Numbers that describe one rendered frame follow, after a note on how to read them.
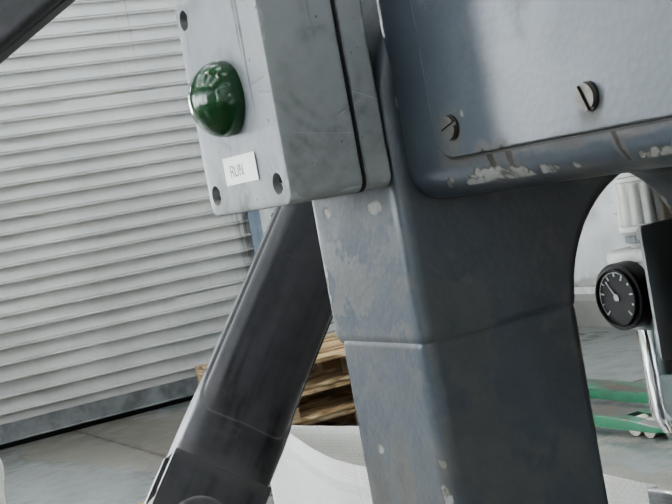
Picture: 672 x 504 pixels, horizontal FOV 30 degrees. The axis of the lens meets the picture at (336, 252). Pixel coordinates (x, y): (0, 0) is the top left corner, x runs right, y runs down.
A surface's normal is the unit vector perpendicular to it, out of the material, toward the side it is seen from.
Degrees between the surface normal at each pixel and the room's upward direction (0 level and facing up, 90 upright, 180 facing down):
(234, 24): 90
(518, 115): 90
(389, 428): 90
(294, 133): 90
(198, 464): 75
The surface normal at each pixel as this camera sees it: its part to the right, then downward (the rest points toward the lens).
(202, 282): 0.47, -0.02
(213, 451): 0.19, -0.28
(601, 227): -0.86, 0.18
